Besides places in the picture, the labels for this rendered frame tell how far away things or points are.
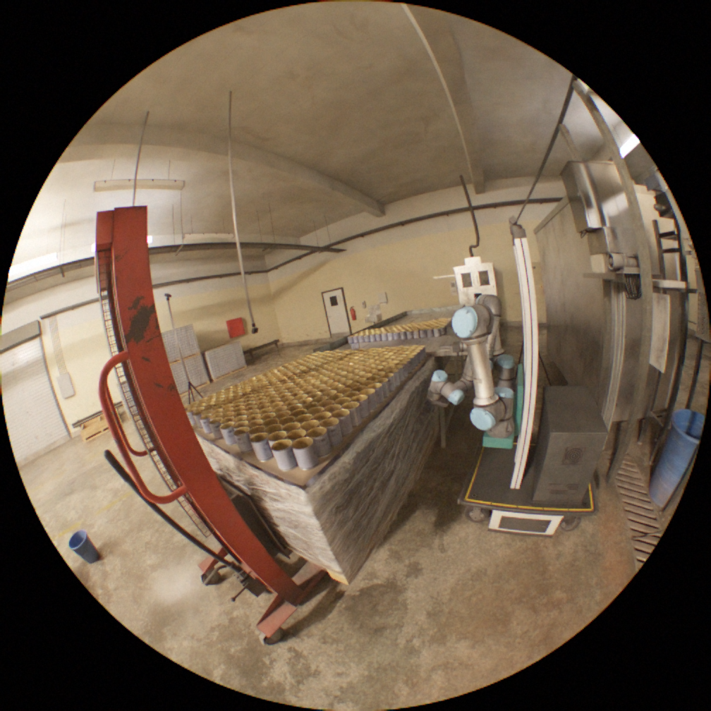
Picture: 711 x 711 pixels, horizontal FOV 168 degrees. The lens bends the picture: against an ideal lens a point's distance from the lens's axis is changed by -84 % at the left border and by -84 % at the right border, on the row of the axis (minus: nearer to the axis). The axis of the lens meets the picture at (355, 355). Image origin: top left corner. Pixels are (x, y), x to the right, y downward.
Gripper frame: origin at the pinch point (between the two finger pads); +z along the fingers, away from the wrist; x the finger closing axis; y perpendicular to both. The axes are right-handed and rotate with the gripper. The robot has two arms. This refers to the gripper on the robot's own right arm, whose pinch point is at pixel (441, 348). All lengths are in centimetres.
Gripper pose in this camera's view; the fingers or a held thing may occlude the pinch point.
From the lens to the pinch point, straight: 174.0
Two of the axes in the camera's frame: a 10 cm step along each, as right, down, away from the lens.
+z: -8.8, 0.6, 4.7
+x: 4.4, -2.6, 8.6
